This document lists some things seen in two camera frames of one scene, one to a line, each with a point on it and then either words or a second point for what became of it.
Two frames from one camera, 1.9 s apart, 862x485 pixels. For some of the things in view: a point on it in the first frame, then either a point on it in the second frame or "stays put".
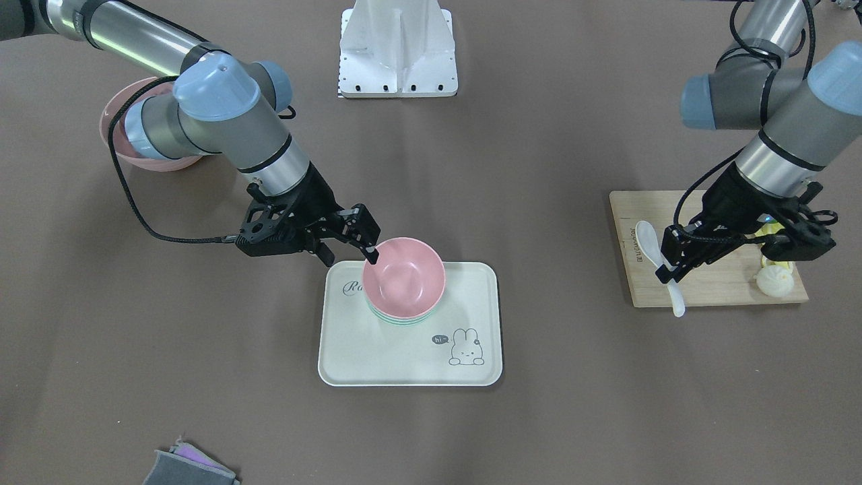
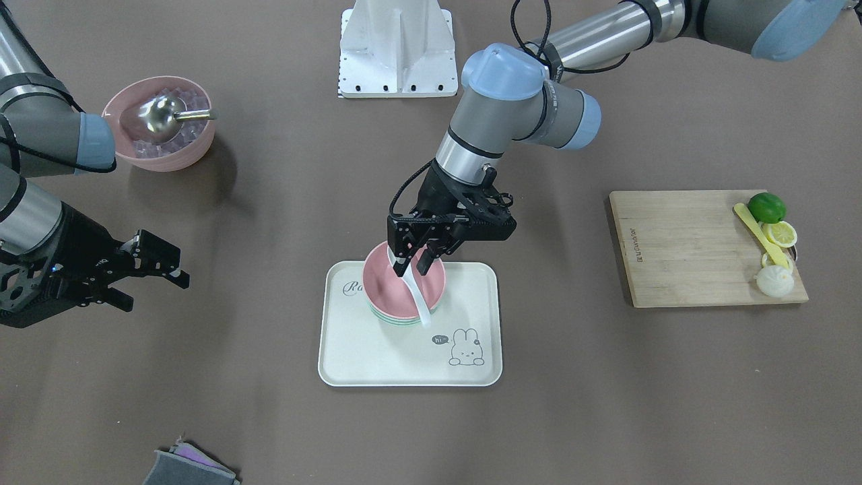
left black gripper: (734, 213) -> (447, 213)
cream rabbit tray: (460, 345) stays put
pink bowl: (407, 280) stays put
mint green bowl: (408, 320) stays put
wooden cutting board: (729, 279) stays put
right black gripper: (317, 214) -> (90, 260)
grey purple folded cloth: (184, 464) stays put
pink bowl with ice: (126, 156) stays put
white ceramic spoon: (648, 240) -> (410, 278)
